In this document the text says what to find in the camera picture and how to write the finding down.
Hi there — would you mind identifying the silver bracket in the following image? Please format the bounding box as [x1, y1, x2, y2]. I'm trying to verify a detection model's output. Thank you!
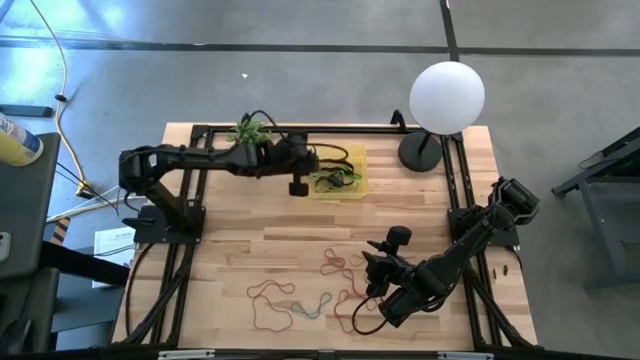
[157, 349, 217, 360]
[437, 351, 496, 360]

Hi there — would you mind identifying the blue rubber band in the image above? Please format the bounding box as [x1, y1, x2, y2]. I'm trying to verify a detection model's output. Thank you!
[291, 292, 334, 320]

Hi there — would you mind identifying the yellow translucent plastic bin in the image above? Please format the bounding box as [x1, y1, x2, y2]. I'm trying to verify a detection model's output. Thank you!
[310, 143, 370, 201]

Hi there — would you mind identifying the yellow cable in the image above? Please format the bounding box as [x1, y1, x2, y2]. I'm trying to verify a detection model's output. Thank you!
[28, 0, 96, 199]

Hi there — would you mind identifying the green plant in white pot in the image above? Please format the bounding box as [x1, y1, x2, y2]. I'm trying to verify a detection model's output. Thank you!
[225, 118, 274, 147]

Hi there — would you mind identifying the black metal stand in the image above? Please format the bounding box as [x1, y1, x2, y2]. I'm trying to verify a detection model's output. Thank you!
[551, 125, 640, 291]

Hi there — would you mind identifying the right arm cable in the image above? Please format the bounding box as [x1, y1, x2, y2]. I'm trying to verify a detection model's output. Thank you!
[351, 294, 396, 335]

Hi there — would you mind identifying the black flat bar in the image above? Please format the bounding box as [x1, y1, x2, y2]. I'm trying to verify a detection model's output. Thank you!
[0, 103, 55, 119]

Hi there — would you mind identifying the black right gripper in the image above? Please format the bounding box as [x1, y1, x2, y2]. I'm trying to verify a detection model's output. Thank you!
[361, 225, 416, 301]

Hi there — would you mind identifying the black metal table frame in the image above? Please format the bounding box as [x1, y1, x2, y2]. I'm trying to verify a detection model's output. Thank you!
[112, 109, 539, 360]

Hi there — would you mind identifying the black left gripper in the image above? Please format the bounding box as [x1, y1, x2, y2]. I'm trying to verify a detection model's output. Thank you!
[272, 132, 322, 198]

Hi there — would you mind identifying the yellow black striped block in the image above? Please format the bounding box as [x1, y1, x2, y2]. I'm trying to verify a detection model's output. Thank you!
[49, 216, 72, 247]

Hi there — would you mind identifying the black desk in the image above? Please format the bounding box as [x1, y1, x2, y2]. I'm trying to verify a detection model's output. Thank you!
[0, 132, 62, 281]

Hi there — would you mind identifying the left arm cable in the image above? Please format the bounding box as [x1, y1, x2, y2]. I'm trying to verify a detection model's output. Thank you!
[240, 109, 351, 174]

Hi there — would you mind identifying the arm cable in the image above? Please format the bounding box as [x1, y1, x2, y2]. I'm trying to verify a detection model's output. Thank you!
[351, 294, 396, 335]
[240, 109, 351, 174]

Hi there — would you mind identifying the yellow rubber band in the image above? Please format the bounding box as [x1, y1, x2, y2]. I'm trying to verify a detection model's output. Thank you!
[310, 172, 337, 195]

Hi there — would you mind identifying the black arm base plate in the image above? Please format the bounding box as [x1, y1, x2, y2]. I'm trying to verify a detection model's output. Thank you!
[122, 204, 206, 245]
[448, 207, 521, 247]

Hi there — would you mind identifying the white cable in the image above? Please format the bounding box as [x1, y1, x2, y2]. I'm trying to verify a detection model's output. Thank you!
[45, 185, 146, 224]

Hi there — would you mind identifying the green rubber band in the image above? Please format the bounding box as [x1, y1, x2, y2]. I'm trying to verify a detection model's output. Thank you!
[324, 168, 362, 185]

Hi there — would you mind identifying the yellow wipes canister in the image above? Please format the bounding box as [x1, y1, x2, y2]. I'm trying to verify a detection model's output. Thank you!
[0, 112, 45, 168]

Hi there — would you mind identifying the white globe lamp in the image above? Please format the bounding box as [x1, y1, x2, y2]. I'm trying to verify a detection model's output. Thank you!
[397, 60, 486, 174]

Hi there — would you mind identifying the white paper sheet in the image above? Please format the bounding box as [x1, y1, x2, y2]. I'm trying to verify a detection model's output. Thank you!
[92, 227, 137, 290]

